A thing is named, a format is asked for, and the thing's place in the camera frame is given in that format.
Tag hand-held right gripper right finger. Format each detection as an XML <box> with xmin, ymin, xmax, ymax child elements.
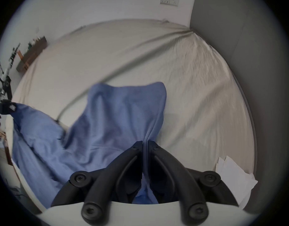
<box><xmin>148</xmin><ymin>140</ymin><xmax>239</xmax><ymax>221</ymax></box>

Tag white paper sheets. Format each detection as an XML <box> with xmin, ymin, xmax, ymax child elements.
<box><xmin>215</xmin><ymin>156</ymin><xmax>258</xmax><ymax>209</ymax></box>

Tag bed with beige sheet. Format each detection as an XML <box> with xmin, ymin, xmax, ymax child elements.
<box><xmin>6</xmin><ymin>19</ymin><xmax>256</xmax><ymax>215</ymax></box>

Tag white wall socket plate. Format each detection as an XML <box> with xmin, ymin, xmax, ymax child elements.
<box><xmin>160</xmin><ymin>0</ymin><xmax>179</xmax><ymax>7</ymax></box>

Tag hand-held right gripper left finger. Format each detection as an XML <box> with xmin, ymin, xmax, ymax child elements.
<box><xmin>51</xmin><ymin>141</ymin><xmax>145</xmax><ymax>221</ymax></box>

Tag blue shirt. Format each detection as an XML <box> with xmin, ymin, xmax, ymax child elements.
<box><xmin>11</xmin><ymin>81</ymin><xmax>167</xmax><ymax>209</ymax></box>

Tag brown wooden shelf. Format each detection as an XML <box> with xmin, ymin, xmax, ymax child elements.
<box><xmin>16</xmin><ymin>36</ymin><xmax>47</xmax><ymax>72</ymax></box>

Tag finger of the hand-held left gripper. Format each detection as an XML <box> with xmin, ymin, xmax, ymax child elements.
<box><xmin>0</xmin><ymin>100</ymin><xmax>17</xmax><ymax>115</ymax></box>

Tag grey padded headboard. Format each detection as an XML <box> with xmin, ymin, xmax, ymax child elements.
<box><xmin>190</xmin><ymin>0</ymin><xmax>286</xmax><ymax>215</ymax></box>

